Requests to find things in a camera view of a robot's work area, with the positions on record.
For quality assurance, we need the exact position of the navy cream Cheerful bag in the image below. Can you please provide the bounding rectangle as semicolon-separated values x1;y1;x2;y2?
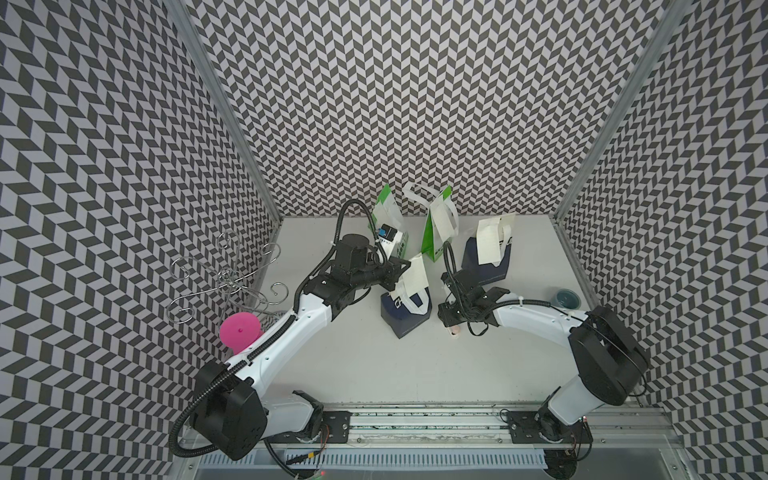
462;213;517;285
380;286;432;339

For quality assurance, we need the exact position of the green white bag front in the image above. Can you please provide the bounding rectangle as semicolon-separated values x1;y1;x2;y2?
372;184;409;259

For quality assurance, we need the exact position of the green white bag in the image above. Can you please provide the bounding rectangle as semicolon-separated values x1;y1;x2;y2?
403;182;459;262
372;184;409;259

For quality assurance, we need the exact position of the cream receipt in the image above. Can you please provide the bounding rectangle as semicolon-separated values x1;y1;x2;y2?
476;217;502;266
430;198;459;242
393;254;429;299

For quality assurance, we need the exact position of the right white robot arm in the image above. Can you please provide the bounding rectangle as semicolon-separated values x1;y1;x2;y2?
438;242;651;443

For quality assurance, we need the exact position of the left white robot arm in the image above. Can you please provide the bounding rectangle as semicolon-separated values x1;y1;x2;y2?
167;199;411;460

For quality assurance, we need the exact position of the grey blue cup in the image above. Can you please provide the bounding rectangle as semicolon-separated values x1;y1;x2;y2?
551;289;581;310

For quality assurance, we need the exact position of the pink plastic cup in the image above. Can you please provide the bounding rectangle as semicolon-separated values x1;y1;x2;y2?
219;312;263;354

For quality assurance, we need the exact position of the silver wire stand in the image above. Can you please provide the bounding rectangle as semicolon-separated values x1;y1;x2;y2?
164;232;289;325

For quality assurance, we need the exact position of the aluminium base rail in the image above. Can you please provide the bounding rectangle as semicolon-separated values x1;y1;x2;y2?
269;403;683;449

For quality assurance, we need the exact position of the white vented cable duct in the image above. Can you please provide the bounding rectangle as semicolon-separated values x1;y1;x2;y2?
197;449;548;472

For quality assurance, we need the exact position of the aluminium corner post left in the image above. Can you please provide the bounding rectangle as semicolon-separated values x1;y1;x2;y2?
164;0;282;223

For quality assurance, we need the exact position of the aluminium corner post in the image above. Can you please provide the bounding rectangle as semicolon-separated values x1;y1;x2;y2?
553;1;693;224
164;0;282;223

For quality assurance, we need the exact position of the aluminium corner post right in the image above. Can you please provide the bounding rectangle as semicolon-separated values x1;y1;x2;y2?
553;1;693;224

